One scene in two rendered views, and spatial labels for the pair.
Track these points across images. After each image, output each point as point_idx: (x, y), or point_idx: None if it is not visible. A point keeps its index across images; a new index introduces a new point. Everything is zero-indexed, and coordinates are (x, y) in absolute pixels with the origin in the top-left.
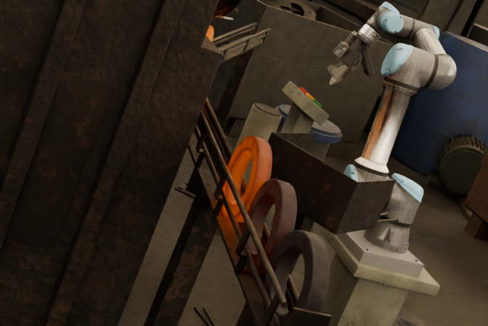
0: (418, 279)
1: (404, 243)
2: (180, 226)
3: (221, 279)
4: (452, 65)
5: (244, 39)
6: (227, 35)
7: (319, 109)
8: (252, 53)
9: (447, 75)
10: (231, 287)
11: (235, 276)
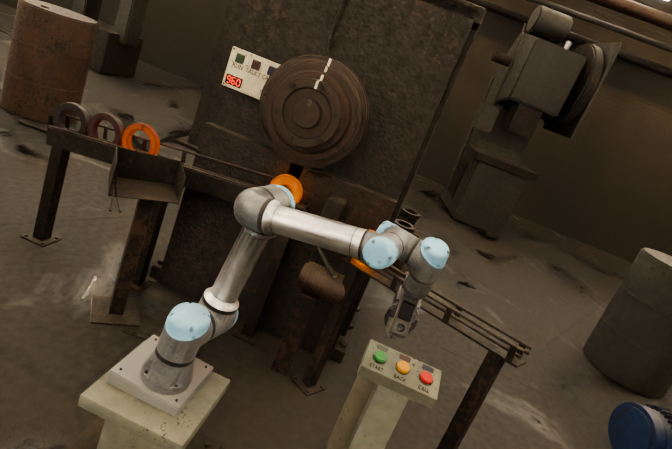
0: (102, 378)
1: (145, 362)
2: (327, 433)
3: (237, 403)
4: (246, 193)
5: (438, 300)
6: (441, 297)
7: (365, 352)
8: (485, 358)
9: (236, 198)
10: (224, 402)
11: (240, 418)
